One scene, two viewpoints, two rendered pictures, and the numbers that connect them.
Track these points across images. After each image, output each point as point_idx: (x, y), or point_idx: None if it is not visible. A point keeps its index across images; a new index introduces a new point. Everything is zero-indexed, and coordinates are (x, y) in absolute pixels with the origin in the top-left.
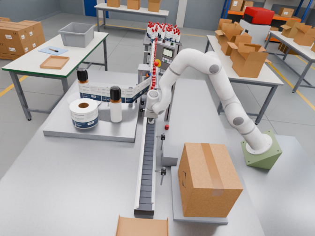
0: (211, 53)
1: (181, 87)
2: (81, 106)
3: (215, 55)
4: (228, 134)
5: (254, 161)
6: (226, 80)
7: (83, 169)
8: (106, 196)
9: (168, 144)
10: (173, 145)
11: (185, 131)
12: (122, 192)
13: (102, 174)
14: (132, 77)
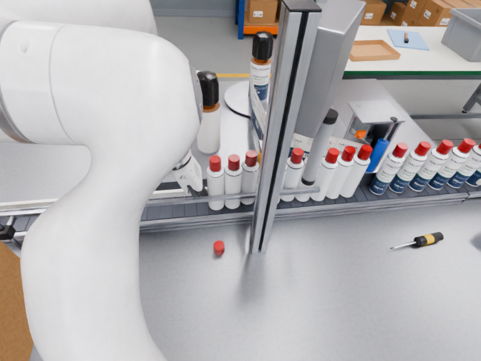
0: (71, 24)
1: (480, 278)
2: None
3: (34, 35)
4: None
5: None
6: (23, 248)
7: None
8: (28, 178)
9: (155, 261)
10: (152, 271)
11: (216, 305)
12: (30, 196)
13: (76, 165)
14: (415, 148)
